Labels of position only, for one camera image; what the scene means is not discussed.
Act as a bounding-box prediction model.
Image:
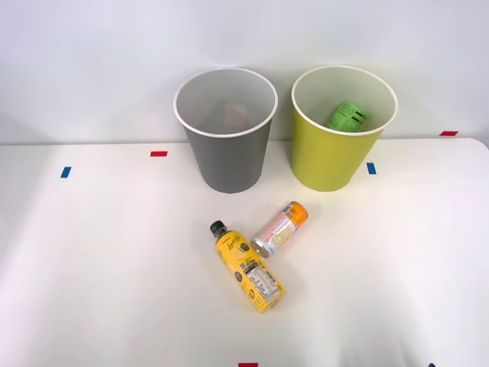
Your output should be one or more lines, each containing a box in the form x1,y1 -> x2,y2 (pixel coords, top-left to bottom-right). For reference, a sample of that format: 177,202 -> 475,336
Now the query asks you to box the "yellow label bottle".
209,220 -> 287,314

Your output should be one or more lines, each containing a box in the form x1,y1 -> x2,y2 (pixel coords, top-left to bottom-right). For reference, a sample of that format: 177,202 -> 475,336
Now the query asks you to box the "orange and white drink can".
250,200 -> 309,259

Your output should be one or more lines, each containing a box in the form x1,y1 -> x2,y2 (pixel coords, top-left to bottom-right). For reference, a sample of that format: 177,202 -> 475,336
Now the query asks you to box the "yellow-green plastic waste bin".
290,65 -> 399,193

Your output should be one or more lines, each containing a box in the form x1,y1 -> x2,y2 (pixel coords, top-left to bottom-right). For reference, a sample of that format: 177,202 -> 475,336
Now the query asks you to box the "green drink can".
326,99 -> 371,134

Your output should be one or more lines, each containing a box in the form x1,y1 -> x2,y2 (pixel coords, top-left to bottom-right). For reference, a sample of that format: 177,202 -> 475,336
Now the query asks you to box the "grey plastic waste bin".
173,67 -> 279,194

